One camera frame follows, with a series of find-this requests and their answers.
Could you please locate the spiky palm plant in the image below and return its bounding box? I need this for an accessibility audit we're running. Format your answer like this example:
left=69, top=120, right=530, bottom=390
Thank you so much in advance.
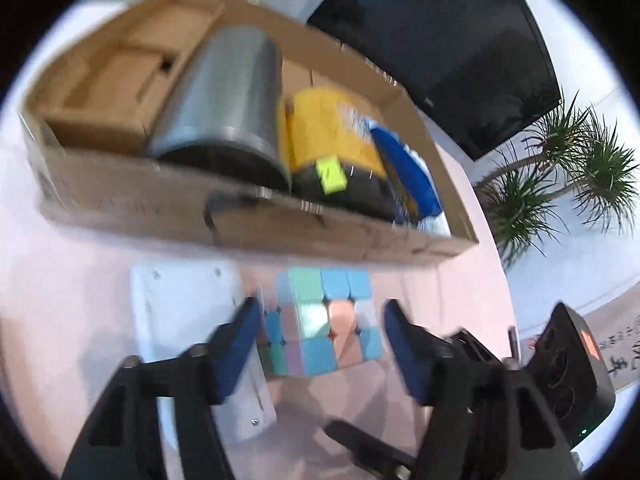
left=472, top=90, right=640, bottom=271

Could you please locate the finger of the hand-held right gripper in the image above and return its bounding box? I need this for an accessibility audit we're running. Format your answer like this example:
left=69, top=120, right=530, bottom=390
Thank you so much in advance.
left=447, top=327, right=508, bottom=365
left=322, top=420, right=420, bottom=480

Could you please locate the white flat panel with screws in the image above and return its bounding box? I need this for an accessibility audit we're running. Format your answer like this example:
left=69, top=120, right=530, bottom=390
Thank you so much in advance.
left=129, top=260, right=278, bottom=443

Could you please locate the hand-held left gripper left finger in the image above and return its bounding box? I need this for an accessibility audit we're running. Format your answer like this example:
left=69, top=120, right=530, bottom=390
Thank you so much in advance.
left=60, top=297, right=266, bottom=480

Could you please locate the blue glossy packet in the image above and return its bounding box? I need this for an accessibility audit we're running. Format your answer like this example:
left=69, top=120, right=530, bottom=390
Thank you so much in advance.
left=369, top=119, right=451, bottom=236

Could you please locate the pink tablecloth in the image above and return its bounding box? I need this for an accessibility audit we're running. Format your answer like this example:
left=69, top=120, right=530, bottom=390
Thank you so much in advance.
left=0, top=135, right=521, bottom=480

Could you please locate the pastel puzzle cube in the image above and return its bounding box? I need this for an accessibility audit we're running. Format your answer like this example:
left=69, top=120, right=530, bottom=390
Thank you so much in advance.
left=257, top=267, right=386, bottom=378

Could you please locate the white calligraphy banner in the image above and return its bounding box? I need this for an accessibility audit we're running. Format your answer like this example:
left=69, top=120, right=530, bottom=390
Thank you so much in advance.
left=582, top=300, right=640, bottom=396

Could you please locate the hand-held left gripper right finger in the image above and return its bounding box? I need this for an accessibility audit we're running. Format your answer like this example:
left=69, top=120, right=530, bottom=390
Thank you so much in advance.
left=382, top=299, right=583, bottom=480

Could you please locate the black flat screen television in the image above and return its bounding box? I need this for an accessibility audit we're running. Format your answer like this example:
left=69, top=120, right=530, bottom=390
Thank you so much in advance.
left=306, top=0, right=562, bottom=162

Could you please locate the yellow black jar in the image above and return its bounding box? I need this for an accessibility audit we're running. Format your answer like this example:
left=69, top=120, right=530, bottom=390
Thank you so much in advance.
left=277, top=86, right=401, bottom=221

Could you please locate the brown cardboard box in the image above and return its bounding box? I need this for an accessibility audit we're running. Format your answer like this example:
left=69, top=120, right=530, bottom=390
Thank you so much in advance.
left=20, top=0, right=480, bottom=264

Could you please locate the silver metal can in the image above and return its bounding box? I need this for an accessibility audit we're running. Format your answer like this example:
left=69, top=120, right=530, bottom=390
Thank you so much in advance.
left=146, top=24, right=293, bottom=193

